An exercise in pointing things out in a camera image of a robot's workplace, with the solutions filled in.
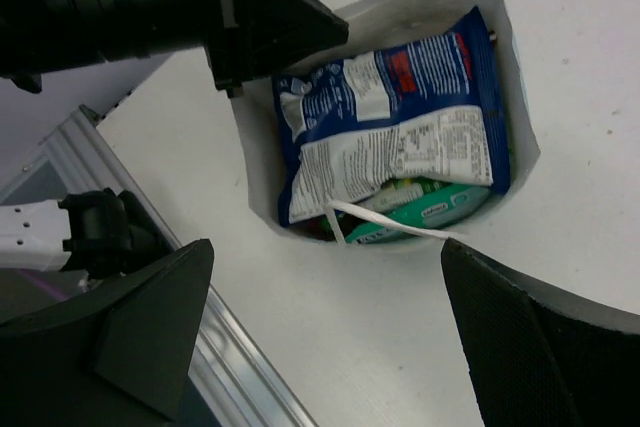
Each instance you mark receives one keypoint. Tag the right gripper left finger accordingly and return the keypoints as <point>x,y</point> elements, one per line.
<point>118,355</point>

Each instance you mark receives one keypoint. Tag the blue white snack bag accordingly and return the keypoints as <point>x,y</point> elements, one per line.
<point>429,108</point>

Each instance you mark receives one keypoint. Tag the light blue paper bag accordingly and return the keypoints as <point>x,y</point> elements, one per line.
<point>373,25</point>

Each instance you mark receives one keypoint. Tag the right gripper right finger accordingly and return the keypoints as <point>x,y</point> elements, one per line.
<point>539,355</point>

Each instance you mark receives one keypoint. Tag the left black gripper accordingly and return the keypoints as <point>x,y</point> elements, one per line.
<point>245,39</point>

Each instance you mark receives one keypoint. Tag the green mint candy bag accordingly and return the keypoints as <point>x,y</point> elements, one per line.
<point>426,203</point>

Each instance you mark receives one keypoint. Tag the aluminium front rail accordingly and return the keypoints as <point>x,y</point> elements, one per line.
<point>230,382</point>

